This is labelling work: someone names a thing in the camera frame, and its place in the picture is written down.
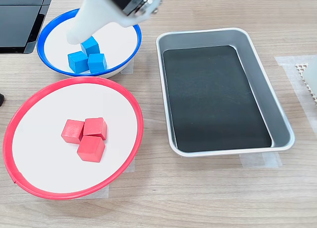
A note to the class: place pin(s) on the blue-rimmed white plate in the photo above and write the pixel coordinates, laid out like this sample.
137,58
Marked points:
119,47

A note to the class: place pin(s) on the blue wooden cube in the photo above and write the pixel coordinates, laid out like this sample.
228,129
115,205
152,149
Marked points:
78,62
97,63
90,46

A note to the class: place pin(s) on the red-rimmed white plate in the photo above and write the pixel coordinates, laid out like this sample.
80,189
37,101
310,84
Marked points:
49,163

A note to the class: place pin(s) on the clear tape strip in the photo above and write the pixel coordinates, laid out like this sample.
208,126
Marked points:
260,161
131,167
101,192
128,68

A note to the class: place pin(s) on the pale perforated base plate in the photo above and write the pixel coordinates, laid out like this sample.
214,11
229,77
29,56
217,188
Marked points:
301,68

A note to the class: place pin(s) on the small black object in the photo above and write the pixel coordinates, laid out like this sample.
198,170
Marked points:
1,100

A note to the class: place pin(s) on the black mat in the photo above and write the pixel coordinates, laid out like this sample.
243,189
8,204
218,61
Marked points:
210,101

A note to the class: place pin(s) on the black electronic device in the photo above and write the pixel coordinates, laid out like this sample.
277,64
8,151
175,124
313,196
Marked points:
15,27

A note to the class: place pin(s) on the red wooden cube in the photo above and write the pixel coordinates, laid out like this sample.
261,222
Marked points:
90,148
72,131
95,129

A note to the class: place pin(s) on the steel tray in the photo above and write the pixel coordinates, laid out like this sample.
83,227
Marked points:
278,129

